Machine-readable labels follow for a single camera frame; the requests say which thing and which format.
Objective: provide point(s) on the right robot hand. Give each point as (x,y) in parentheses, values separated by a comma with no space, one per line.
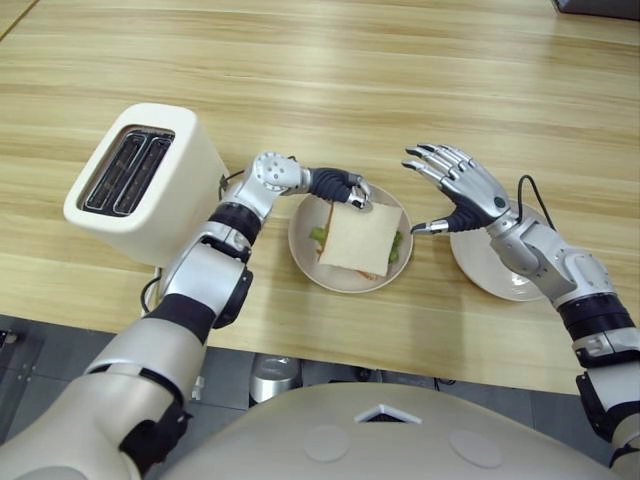
(470,180)

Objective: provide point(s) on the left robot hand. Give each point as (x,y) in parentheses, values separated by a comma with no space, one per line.
(330,182)

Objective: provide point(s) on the bread slice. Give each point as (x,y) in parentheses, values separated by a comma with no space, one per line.
(345,270)
(360,240)

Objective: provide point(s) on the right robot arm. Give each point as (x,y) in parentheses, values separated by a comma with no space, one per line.
(565,270)

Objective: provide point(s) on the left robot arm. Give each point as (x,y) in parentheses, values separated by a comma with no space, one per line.
(200,270)

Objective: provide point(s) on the white plate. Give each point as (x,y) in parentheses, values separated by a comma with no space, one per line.
(480,270)

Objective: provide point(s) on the beige plate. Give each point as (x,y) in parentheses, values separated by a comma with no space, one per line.
(350,286)

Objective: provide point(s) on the cream toaster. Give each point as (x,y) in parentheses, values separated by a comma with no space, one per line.
(185,150)

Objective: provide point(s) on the robot body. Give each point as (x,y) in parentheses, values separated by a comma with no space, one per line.
(400,450)

